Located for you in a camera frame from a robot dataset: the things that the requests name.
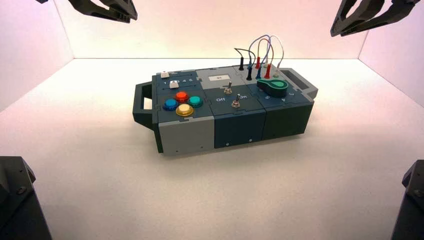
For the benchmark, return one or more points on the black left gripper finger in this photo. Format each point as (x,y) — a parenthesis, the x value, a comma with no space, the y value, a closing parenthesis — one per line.
(99,11)
(126,8)

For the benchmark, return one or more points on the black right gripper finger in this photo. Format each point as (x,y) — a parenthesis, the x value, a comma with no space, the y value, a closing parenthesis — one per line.
(394,10)
(348,18)

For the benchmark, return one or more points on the dark teal grey task box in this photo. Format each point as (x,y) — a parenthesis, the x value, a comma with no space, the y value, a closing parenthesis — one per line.
(238,126)

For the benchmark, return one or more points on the white slider knob down triangle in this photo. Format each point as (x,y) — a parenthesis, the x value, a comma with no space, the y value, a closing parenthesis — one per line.
(165,75)

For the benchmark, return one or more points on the white slider knob up triangle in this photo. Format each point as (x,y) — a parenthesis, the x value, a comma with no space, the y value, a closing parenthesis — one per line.
(172,85)

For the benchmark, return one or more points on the green teardrop rotary knob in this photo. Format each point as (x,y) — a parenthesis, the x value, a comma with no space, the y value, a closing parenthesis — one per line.
(273,86)

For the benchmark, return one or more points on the red round push button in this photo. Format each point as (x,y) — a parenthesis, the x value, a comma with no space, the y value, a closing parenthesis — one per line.
(181,96)

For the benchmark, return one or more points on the blue round push button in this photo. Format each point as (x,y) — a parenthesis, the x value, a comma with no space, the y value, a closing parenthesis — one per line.
(171,105)

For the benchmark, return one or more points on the green round push button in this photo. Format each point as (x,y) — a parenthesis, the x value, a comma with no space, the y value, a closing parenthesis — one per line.
(195,101)

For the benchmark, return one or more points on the white rectangular display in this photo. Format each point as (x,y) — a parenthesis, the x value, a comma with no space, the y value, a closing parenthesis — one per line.
(219,78)

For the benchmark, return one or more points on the yellow round push button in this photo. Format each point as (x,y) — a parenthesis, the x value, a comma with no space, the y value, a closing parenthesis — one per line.
(184,110)

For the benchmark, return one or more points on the metal toggle switch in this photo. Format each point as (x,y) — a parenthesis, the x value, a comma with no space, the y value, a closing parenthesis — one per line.
(228,89)
(236,103)

